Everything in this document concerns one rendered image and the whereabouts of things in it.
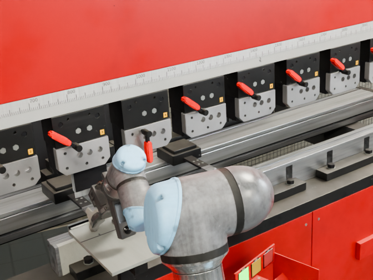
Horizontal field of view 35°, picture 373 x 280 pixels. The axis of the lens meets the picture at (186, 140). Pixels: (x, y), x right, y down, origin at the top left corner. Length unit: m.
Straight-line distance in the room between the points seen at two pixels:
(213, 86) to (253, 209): 0.83
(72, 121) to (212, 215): 0.69
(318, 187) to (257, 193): 1.15
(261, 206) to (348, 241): 1.31
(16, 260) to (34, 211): 1.67
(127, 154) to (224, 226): 0.46
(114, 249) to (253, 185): 0.66
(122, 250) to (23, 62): 0.53
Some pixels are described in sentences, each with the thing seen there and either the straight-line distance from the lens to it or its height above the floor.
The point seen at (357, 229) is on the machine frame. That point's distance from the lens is 2.30.
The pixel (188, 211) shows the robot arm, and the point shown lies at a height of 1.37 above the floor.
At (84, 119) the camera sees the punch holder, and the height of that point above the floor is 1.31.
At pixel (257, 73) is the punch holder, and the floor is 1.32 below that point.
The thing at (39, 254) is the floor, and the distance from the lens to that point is 3.59.
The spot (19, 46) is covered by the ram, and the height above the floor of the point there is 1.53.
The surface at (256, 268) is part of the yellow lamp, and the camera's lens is 1.80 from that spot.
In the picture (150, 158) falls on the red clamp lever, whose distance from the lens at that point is 1.65.
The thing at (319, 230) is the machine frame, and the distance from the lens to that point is 2.13.
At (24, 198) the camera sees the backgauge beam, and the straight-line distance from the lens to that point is 1.96.
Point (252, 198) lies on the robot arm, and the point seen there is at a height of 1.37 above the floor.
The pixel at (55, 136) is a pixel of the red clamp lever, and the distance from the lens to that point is 1.50.
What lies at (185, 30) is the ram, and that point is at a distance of 1.68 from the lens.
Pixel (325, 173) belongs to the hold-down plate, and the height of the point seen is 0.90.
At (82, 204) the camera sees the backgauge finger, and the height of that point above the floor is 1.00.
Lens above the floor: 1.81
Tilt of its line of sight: 21 degrees down
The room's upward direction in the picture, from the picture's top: 4 degrees counter-clockwise
